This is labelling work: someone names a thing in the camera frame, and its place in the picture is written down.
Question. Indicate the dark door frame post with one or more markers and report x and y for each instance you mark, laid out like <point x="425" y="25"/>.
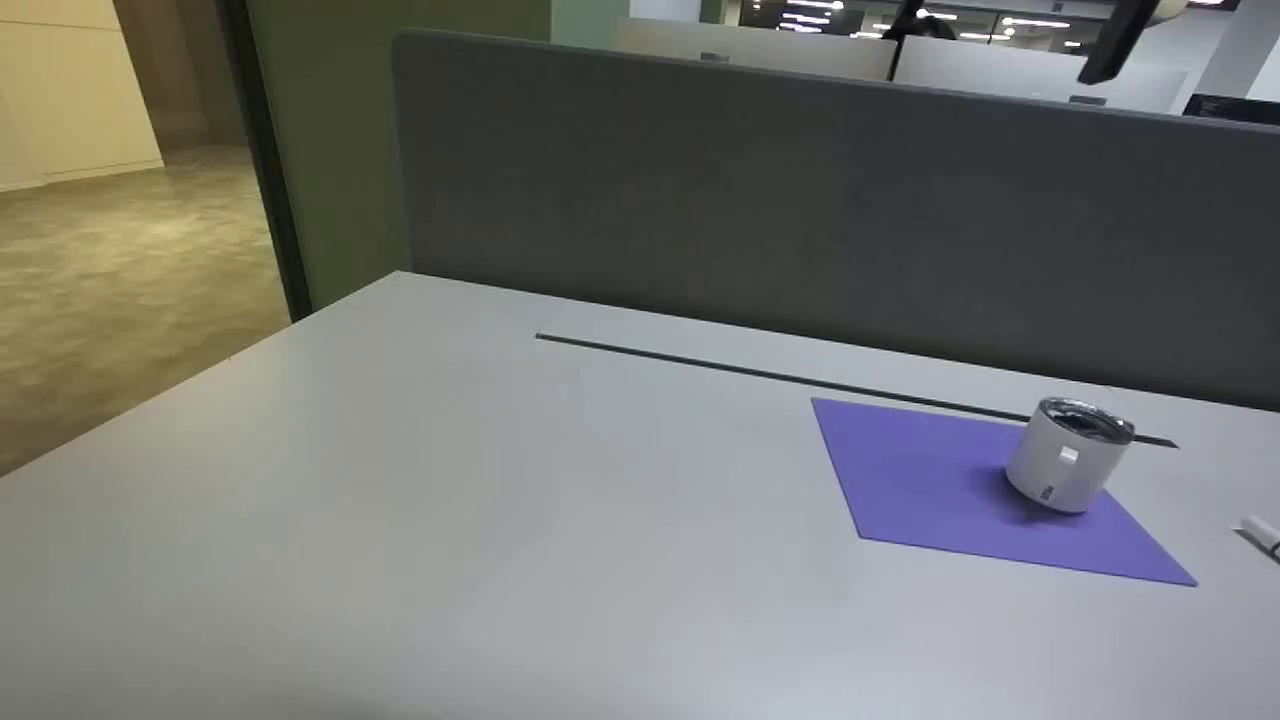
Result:
<point x="265" y="155"/>

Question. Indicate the white cylindrical flask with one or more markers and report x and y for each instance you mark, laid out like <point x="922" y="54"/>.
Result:
<point x="1069" y="455"/>

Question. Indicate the small white object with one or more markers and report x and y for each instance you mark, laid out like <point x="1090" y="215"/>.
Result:
<point x="1260" y="535"/>

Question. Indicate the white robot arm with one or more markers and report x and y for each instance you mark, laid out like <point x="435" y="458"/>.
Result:
<point x="1119" y="37"/>

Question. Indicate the grey desk divider panel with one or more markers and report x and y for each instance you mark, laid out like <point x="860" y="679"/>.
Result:
<point x="1093" y="246"/>

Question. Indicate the purple mat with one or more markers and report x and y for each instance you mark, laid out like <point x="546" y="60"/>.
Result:
<point x="939" y="482"/>

